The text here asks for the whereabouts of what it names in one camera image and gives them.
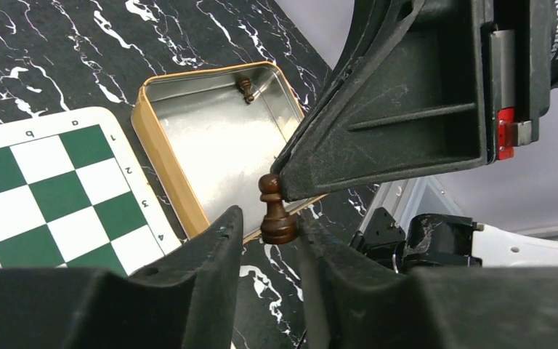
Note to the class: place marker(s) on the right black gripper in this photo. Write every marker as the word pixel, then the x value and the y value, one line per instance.
pixel 520 65

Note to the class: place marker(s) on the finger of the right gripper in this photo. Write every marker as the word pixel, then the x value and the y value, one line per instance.
pixel 406 99

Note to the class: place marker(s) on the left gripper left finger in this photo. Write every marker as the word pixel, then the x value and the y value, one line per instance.
pixel 186 299

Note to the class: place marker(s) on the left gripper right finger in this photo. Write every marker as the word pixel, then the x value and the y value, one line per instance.
pixel 351 301

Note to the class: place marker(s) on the brown pawn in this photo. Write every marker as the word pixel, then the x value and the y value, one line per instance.
pixel 278 226

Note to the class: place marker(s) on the pile of brown chess pieces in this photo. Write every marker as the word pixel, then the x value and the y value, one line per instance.
pixel 245 86

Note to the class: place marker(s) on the green white chess board mat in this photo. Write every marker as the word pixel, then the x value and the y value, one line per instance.
pixel 73 194

